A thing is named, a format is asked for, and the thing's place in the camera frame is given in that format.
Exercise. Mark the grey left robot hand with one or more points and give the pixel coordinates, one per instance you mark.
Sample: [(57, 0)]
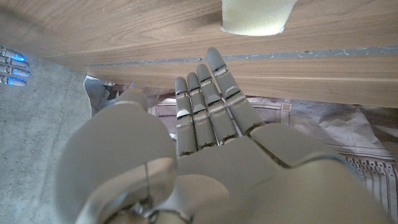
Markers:
[(224, 180)]

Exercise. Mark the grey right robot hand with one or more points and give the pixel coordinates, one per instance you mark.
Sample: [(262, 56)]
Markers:
[(14, 67)]

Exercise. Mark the printed sofa backdrop cloth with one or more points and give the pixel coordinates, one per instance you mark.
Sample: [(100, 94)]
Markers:
[(326, 124)]

